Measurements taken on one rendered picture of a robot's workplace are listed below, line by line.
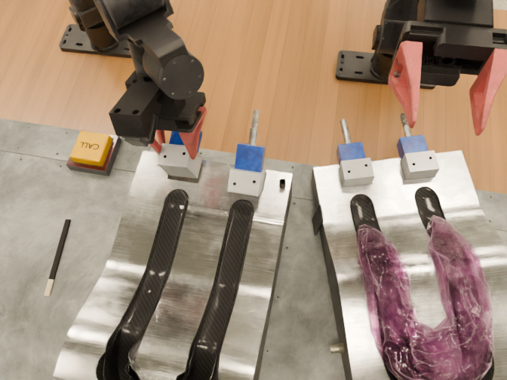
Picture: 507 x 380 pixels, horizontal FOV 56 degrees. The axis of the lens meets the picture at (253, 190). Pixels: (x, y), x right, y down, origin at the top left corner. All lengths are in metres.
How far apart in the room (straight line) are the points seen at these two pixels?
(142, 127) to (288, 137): 0.39
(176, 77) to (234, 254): 0.30
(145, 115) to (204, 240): 0.24
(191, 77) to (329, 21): 0.58
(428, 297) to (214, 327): 0.31
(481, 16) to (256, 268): 0.45
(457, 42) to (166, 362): 0.51
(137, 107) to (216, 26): 0.53
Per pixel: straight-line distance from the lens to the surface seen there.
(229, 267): 0.75
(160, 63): 0.57
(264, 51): 1.06
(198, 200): 0.78
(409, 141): 0.87
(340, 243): 0.77
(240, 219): 0.77
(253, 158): 0.75
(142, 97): 0.63
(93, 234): 0.90
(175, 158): 0.75
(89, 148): 0.94
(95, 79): 1.09
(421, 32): 0.53
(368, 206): 0.82
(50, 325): 0.89
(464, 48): 0.53
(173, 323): 0.70
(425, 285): 0.75
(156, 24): 0.62
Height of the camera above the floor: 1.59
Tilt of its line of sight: 65 degrees down
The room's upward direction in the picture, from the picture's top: 7 degrees counter-clockwise
